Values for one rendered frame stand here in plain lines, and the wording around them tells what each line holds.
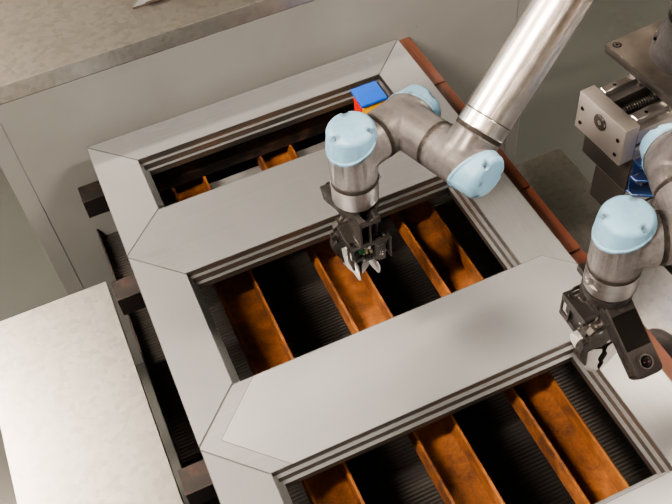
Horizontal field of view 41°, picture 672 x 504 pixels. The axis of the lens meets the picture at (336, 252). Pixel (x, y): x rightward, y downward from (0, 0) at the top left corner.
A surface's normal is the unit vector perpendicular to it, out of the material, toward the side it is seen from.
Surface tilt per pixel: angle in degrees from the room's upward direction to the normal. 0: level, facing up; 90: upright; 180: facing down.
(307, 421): 0
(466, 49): 90
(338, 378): 0
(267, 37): 90
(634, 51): 0
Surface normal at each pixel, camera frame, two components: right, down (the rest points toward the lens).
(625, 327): 0.16, -0.22
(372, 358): -0.08, -0.62
